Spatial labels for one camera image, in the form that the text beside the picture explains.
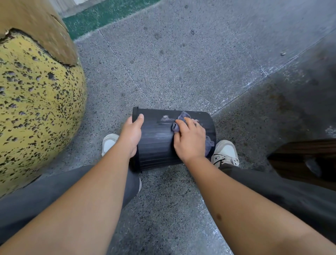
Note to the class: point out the person's dark grey trousers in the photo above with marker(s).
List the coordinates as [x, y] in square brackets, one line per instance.
[301, 199]

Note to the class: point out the person's left white shoe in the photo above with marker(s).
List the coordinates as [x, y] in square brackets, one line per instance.
[109, 144]

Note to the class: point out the person's right thumb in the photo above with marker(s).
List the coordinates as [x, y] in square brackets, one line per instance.
[176, 143]

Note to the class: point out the person's white shoe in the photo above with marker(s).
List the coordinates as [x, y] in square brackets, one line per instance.
[225, 152]
[109, 144]

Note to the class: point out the person's left forearm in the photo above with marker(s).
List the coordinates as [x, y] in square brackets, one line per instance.
[78, 205]

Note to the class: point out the black ribbed plastic bin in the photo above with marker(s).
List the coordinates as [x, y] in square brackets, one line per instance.
[157, 141]

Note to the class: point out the dark brown wooden stool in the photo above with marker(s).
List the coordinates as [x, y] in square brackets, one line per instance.
[294, 165]

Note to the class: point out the person's right hand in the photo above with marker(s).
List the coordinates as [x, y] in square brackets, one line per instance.
[190, 143]

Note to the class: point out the person's right forearm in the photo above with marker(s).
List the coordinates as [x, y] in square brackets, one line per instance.
[249, 215]

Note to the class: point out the person's left hand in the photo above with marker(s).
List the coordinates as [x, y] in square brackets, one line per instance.
[130, 139]

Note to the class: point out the person's right middle finger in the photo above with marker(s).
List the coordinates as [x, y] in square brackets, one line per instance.
[189, 123]

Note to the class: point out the person's left thumb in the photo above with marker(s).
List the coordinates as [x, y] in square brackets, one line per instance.
[137, 122]

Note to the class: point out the grey-blue cleaning cloth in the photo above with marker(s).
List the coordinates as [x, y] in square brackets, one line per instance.
[183, 115]

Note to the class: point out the person's right white shoe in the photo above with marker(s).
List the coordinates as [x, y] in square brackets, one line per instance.
[225, 152]

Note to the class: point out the yellow speckled stone sphere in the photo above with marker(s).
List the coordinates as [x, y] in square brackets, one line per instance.
[39, 110]

